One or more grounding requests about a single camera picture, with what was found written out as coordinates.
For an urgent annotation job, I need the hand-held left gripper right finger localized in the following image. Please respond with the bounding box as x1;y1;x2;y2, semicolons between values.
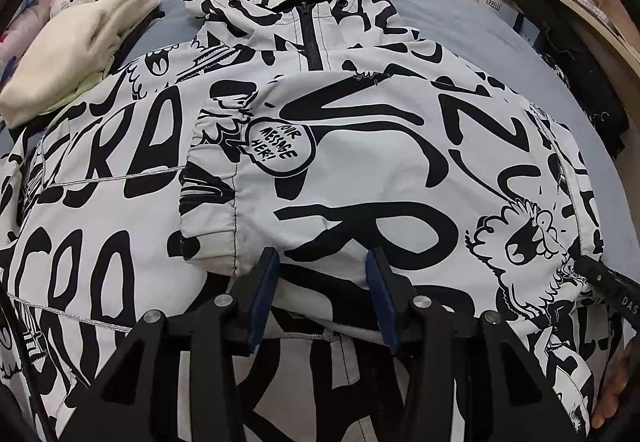
365;247;581;442

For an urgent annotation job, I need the wooden desk shelf unit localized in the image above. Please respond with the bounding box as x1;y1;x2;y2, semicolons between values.
505;0;640;87

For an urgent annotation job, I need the person's right hand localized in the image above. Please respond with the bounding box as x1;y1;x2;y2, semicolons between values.
592;337;633;430

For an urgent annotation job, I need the black and white printed jacket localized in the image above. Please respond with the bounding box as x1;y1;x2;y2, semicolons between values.
0;0;626;442

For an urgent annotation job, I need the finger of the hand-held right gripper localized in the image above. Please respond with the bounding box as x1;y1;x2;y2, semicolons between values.
575;256;640;323

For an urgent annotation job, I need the pink floral quilt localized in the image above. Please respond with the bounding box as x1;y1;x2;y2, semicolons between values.
0;0;96;97

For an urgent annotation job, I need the long black bag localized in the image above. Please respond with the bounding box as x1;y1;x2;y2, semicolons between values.
505;0;631;157

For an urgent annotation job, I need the white cardboard box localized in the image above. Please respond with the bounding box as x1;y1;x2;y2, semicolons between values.
482;0;541;47

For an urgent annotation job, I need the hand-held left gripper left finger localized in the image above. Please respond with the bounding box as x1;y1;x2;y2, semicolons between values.
65;247;281;442

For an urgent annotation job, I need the folded cream garment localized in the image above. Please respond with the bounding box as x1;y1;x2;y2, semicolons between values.
0;0;161;127

